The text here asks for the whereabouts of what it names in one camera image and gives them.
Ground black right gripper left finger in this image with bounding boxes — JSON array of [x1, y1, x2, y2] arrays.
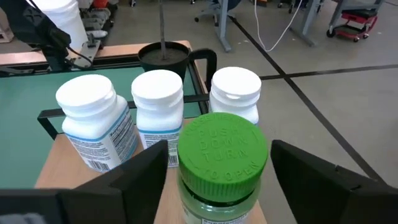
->
[[58, 139, 170, 224]]

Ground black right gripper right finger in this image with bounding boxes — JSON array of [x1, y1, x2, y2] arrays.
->
[[270, 139, 398, 224]]

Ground white bottle with red label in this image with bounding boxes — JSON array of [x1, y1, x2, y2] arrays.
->
[[55, 73, 140, 174]]

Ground small white medicine bottle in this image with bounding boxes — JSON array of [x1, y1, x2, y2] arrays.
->
[[131, 68, 185, 169]]

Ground green-capped clear medicine bottle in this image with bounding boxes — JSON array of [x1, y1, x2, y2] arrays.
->
[[176, 112, 269, 224]]

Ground white bottle blue-edged label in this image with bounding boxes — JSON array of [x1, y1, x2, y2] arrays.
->
[[208, 66, 262, 127]]

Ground wooden shelf black metal legs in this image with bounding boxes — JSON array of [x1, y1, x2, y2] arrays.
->
[[34, 48, 268, 224]]

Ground red wheeled creeper cart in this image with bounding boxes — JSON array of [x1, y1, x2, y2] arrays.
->
[[325, 8, 379, 44]]

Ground white cylindrical bin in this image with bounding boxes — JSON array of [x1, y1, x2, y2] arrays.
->
[[26, 0, 90, 52]]

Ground grey desk leg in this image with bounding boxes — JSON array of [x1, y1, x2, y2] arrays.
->
[[289, 0, 322, 47], [214, 0, 233, 53]]

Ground metal bracket with knob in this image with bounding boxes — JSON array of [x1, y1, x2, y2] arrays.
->
[[70, 32, 102, 70]]

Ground white floor cable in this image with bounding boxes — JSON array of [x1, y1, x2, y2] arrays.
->
[[253, 0, 304, 53]]

